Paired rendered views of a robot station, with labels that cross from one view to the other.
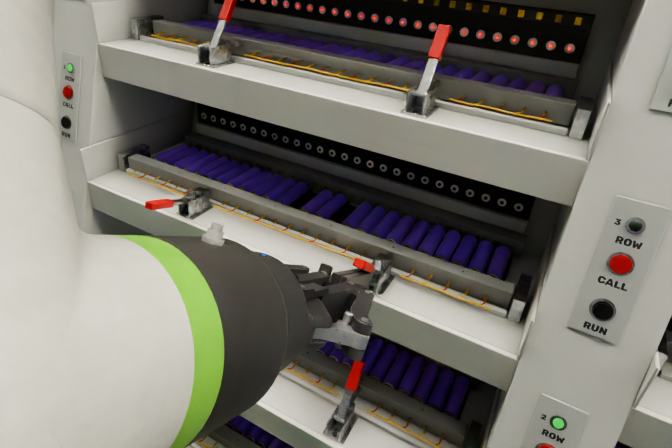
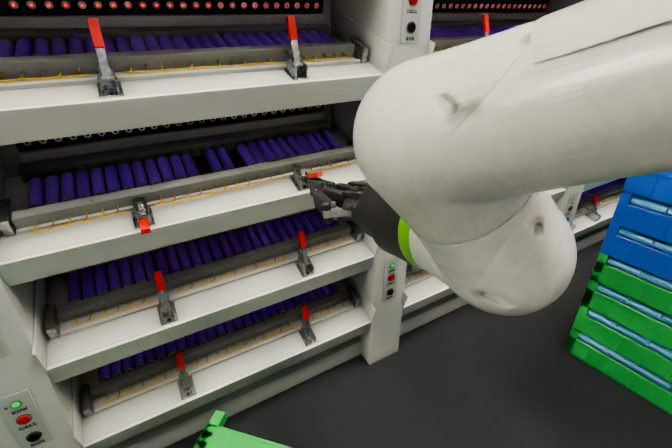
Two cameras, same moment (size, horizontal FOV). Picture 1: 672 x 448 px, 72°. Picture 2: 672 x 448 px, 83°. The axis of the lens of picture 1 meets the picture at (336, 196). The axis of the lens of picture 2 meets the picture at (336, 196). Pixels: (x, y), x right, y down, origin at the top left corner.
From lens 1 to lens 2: 0.42 m
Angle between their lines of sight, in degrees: 51
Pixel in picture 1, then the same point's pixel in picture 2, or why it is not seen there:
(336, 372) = (281, 248)
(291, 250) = (242, 197)
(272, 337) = not seen: hidden behind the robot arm
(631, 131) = (396, 55)
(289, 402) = (273, 280)
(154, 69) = (44, 119)
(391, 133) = (292, 95)
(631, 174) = not seen: hidden behind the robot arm
